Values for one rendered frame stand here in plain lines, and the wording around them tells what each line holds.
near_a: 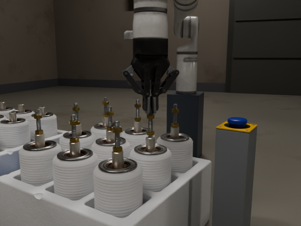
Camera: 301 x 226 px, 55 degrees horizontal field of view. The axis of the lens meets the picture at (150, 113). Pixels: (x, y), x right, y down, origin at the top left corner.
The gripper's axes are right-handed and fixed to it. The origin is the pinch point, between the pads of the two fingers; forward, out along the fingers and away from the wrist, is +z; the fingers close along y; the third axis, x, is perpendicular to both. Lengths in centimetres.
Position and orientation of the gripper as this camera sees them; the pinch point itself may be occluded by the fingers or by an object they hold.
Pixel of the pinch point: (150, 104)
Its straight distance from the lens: 63.8
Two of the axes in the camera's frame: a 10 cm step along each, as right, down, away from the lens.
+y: 9.6, -0.5, 2.6
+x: -2.7, -1.9, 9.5
